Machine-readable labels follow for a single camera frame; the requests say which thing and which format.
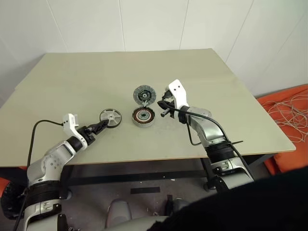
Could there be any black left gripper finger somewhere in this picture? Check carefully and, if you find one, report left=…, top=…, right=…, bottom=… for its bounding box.
left=92, top=124, right=114, bottom=136
left=90, top=120, right=109, bottom=131

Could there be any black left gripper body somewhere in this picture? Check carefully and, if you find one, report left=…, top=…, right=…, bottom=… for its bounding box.
left=78, top=124, right=97, bottom=145

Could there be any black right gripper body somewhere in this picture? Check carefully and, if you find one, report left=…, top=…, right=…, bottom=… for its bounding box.
left=163, top=87, right=180, bottom=119

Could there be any silver spoked rotor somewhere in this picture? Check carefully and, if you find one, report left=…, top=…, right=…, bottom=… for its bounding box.
left=99, top=108, right=122, bottom=128

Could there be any round grey motor housing lid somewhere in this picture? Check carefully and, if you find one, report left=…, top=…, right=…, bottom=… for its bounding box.
left=133, top=84, right=157, bottom=107

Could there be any round motor housing with windings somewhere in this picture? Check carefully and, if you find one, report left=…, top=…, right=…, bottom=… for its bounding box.
left=131, top=107, right=157, bottom=128

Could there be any black tape strip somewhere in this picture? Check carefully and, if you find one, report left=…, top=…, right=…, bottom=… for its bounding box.
left=130, top=187, right=161, bottom=194

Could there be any grey rounded robot foot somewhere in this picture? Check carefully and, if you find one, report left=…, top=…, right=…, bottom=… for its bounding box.
left=108, top=199, right=132, bottom=221

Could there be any black rounded object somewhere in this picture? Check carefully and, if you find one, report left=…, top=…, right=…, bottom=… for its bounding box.
left=0, top=180, right=27, bottom=220

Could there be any black fabric cover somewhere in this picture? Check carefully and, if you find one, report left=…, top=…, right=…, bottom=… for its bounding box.
left=154, top=165, right=308, bottom=231

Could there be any orange bean bag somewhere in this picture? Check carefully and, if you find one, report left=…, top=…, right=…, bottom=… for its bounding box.
left=256, top=84, right=308, bottom=175

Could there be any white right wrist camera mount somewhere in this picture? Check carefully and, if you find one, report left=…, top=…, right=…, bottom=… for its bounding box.
left=168, top=78, right=190, bottom=116

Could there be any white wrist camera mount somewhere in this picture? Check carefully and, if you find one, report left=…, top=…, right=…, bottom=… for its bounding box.
left=168, top=78, right=190, bottom=116
left=62, top=113, right=88, bottom=148

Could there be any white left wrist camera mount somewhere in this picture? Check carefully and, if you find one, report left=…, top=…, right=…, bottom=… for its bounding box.
left=62, top=113, right=88, bottom=148

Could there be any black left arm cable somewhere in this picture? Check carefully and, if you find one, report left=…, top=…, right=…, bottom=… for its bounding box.
left=26, top=119, right=65, bottom=169

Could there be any black table frame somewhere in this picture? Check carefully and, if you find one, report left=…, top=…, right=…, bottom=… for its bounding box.
left=57, top=154, right=276, bottom=193

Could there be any tangled white cable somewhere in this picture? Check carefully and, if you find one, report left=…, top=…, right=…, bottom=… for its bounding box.
left=261, top=90, right=308, bottom=143

